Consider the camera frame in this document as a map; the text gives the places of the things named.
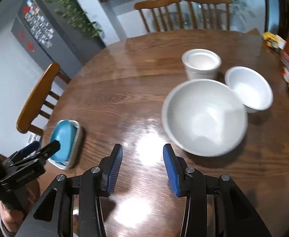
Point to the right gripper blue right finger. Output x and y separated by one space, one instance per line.
175 167

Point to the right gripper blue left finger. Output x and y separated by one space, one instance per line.
110 166

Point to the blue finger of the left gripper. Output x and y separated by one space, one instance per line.
25 152
45 153

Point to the small patterned square plate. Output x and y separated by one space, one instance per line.
75 149

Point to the large white bowl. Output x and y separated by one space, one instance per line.
204 117

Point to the white ceramic ramekin cup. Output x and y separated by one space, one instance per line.
201 64

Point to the small white bowl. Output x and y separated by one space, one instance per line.
253 90

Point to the blue square dish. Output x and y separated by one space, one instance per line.
65 133

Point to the person left hand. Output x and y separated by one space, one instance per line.
11 220

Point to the wooden chair at left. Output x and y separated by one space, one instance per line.
37 99

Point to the wooden chair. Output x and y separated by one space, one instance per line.
37 99
208 14
160 13

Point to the grey refrigerator with magnets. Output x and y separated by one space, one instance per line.
48 38

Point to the hanging green vine plant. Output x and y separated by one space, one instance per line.
77 18

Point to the yellow snack packet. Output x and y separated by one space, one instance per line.
274 41

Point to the wooden chair back left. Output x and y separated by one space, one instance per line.
160 13

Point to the wooden chair back right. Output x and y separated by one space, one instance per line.
208 14

